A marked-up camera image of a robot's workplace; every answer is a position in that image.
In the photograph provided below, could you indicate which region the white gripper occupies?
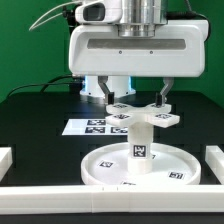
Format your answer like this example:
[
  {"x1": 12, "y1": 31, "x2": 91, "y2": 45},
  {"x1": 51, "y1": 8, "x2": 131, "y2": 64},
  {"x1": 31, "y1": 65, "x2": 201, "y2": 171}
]
[{"x1": 69, "y1": 20, "x2": 208, "y2": 107}]

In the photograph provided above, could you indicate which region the white cross-shaped table base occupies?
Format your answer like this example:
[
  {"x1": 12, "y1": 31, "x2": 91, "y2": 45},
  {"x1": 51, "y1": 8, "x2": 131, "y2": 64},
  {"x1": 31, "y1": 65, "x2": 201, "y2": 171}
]
[{"x1": 106, "y1": 103, "x2": 180, "y2": 128}]

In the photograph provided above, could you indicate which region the white round table top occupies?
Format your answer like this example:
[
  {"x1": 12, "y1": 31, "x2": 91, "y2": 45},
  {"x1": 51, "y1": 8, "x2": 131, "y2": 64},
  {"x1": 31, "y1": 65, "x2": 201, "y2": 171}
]
[{"x1": 81, "y1": 142, "x2": 201, "y2": 186}]

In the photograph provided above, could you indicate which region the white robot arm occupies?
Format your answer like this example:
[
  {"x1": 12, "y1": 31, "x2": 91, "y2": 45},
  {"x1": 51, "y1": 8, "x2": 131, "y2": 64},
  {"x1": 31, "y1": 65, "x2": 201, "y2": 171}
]
[{"x1": 69, "y1": 0, "x2": 210, "y2": 104}]

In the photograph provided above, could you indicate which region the white marker sheet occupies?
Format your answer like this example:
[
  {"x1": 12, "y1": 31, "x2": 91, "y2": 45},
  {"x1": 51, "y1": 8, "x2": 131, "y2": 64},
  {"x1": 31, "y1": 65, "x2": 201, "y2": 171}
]
[{"x1": 62, "y1": 119, "x2": 128, "y2": 136}]

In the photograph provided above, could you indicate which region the white right block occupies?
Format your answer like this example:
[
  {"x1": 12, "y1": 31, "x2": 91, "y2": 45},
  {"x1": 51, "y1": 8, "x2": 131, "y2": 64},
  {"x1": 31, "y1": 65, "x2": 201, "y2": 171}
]
[{"x1": 205, "y1": 145, "x2": 224, "y2": 185}]

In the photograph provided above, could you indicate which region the white block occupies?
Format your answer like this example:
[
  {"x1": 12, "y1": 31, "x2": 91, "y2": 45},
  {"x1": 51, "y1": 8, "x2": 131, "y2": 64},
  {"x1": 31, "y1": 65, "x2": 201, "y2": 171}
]
[
  {"x1": 0, "y1": 147, "x2": 13, "y2": 181},
  {"x1": 205, "y1": 145, "x2": 224, "y2": 185}
]

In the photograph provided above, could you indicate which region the white left block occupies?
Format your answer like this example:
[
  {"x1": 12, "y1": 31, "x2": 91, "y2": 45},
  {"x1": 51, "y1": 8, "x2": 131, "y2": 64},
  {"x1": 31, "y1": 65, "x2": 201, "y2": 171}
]
[{"x1": 0, "y1": 147, "x2": 13, "y2": 181}]

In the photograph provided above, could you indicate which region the black cable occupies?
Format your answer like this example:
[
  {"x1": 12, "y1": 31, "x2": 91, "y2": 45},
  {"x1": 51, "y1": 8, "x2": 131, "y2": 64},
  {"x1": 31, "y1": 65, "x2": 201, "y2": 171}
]
[{"x1": 6, "y1": 74, "x2": 84, "y2": 98}]

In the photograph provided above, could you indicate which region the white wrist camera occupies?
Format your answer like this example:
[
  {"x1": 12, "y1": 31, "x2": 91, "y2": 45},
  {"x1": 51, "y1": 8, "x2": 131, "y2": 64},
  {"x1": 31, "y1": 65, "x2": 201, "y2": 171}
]
[{"x1": 75, "y1": 0, "x2": 122, "y2": 24}]

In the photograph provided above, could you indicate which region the white front rail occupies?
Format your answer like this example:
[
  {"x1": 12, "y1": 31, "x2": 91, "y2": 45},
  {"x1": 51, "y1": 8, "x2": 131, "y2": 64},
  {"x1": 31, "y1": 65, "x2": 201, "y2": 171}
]
[{"x1": 0, "y1": 185, "x2": 224, "y2": 215}]

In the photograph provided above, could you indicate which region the white cable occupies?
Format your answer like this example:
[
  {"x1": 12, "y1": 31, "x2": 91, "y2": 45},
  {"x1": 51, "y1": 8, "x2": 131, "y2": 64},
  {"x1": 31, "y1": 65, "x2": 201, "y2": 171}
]
[{"x1": 28, "y1": 0, "x2": 84, "y2": 32}]

